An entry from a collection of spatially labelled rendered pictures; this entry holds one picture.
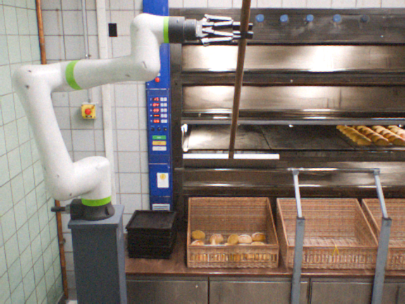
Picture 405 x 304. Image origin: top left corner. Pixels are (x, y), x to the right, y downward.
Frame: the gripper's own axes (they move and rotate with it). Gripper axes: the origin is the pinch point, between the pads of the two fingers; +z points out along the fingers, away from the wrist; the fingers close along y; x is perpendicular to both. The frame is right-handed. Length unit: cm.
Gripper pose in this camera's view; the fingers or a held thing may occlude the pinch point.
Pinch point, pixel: (242, 31)
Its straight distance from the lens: 158.2
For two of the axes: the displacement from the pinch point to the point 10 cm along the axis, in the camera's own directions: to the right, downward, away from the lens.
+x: -0.1, -4.3, -9.0
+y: -0.2, 9.0, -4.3
